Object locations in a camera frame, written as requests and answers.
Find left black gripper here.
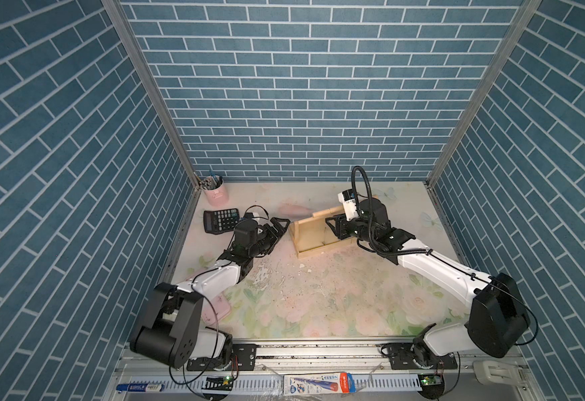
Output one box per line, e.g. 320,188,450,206
246,218,290,260

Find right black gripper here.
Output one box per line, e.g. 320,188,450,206
324,213,375,247

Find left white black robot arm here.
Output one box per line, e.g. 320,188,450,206
129,217,291,370

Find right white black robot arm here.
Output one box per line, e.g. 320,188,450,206
325,198,533,369

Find wooden jewelry display stand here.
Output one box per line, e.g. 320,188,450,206
289,206,356,259

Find black desk calculator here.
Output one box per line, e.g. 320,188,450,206
203,208,240,235

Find pink pen holder cup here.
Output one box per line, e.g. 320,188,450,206
203,183,229,207

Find pens in pink cup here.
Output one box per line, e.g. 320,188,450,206
199,174,223,190

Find red blue packaged box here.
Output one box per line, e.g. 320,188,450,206
283,372,357,396

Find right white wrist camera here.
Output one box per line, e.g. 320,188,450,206
338,189,359,222

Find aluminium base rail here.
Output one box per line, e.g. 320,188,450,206
104,339,543,400

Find white plastic bracket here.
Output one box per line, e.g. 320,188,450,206
473,360,522,387

